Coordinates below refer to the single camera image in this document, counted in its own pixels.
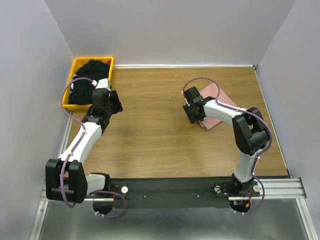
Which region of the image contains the pink t shirt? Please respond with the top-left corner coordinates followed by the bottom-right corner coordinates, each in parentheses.
top-left (195, 83), bottom-right (237, 131)

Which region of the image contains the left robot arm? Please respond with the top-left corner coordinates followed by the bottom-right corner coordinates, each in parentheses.
top-left (45, 88), bottom-right (123, 208)

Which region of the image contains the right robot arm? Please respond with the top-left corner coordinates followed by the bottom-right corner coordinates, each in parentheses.
top-left (183, 95), bottom-right (273, 196)

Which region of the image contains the black t shirt in bin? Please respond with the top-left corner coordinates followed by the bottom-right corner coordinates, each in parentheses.
top-left (68, 59), bottom-right (111, 105)

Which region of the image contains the yellow plastic bin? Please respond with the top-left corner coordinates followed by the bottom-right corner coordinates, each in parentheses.
top-left (62, 56), bottom-right (114, 111)

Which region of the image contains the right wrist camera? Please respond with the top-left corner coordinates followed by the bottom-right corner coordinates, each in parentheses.
top-left (182, 86), bottom-right (203, 105)

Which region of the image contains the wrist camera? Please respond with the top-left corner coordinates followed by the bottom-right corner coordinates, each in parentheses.
top-left (91, 78), bottom-right (111, 91)
top-left (182, 86), bottom-right (203, 105)

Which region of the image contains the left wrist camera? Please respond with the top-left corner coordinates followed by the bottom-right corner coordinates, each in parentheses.
top-left (91, 78), bottom-right (111, 91)

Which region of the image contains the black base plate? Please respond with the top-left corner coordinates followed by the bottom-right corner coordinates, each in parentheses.
top-left (82, 177), bottom-right (261, 210)

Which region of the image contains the aluminium frame rail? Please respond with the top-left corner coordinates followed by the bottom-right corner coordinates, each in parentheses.
top-left (27, 109), bottom-right (91, 240)

